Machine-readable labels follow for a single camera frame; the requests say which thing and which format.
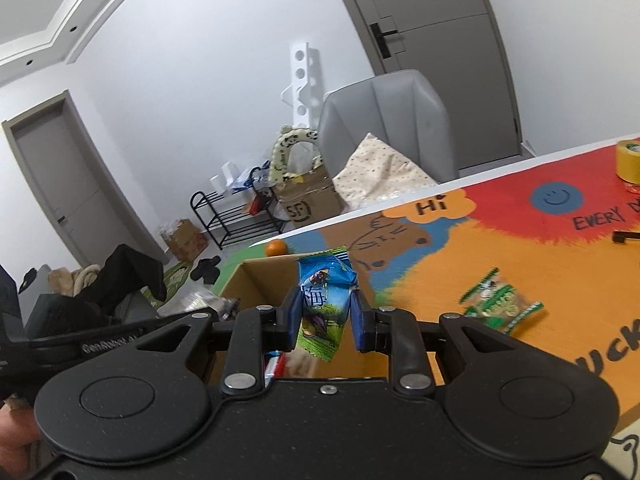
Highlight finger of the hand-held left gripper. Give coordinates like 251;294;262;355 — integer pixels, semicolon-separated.
142;311;200;338

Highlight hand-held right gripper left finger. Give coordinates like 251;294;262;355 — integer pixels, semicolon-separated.
136;287;306;396

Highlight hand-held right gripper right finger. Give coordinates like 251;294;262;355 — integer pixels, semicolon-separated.
349;290;507;394

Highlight blue green snack packet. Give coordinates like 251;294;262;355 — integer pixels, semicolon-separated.
294;245;359;364

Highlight brown cardboard box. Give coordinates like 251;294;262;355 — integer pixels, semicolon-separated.
206;250;397;387

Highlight person's left hand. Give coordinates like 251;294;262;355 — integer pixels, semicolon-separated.
0;402;40;462

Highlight clear plastic bag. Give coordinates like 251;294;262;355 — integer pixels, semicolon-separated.
164;289;242;319

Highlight black clothing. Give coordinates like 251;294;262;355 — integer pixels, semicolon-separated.
81;243;169;312

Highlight black slippers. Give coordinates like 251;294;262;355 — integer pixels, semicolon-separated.
189;257;222;284

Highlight beige plush cloth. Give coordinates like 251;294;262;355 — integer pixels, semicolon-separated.
47;264;109;297

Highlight small cardboard box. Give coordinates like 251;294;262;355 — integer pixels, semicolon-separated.
159;218;209;262

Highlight colourful printed table mat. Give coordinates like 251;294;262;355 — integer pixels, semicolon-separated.
249;142;640;467

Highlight black shoe rack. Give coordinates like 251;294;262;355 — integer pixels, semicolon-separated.
189;167;284;252

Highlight taped cardboard box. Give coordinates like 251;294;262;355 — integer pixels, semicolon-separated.
274;164;347;224

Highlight green striped snack packet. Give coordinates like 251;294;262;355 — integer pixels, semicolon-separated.
459;267;547;334

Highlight blue white bag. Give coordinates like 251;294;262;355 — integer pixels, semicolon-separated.
234;164;272;192

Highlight dotted cream cushion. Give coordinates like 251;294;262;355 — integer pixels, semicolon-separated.
332;132;437;212

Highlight grey side door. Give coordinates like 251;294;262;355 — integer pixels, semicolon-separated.
2;89;147;267

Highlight grey chair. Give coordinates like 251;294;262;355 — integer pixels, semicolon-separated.
317;68;459;197

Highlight white perforated pole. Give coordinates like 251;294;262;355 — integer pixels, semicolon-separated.
279;42;327;132

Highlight yellow tape roll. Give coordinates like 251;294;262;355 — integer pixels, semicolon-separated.
615;137;640;186

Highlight spotted plush bag handle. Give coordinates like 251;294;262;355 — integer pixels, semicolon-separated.
269;127;321;187

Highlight black door handle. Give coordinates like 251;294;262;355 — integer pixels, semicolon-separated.
369;18;402;59

